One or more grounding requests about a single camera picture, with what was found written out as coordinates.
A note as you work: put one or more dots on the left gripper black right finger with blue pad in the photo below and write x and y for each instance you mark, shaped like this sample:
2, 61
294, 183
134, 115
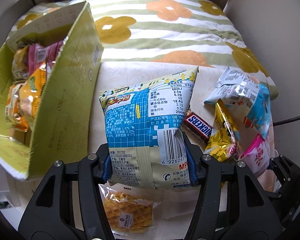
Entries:
231, 204

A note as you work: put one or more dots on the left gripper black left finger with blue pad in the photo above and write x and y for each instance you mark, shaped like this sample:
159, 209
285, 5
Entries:
50, 213

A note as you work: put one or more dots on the yellow foil snack bag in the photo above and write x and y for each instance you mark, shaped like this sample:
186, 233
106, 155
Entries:
223, 143

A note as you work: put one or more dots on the waffle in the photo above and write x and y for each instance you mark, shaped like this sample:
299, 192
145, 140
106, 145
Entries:
127, 213

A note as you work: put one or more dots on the orange snack bag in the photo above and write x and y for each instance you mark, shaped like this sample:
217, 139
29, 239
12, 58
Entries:
30, 94

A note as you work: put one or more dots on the blue yellow chip bag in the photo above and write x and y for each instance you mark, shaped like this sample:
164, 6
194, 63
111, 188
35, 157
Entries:
143, 131

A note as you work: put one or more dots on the chiffon cake packet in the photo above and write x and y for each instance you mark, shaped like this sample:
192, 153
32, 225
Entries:
13, 113

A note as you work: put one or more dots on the brown chocolate snack bag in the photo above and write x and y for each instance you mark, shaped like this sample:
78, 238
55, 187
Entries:
20, 65

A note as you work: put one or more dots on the pink white snack packet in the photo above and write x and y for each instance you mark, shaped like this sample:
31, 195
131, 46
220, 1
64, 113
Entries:
257, 155

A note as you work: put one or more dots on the green cardboard box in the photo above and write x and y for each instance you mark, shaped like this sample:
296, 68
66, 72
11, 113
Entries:
62, 122

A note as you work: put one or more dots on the snickers bar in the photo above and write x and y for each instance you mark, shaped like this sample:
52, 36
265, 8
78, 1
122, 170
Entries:
200, 128

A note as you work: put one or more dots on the silver blue snack bag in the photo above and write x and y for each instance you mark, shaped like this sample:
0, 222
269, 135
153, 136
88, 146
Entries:
246, 99

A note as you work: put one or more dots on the floral striped quilt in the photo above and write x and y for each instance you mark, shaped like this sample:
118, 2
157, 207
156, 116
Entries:
191, 32

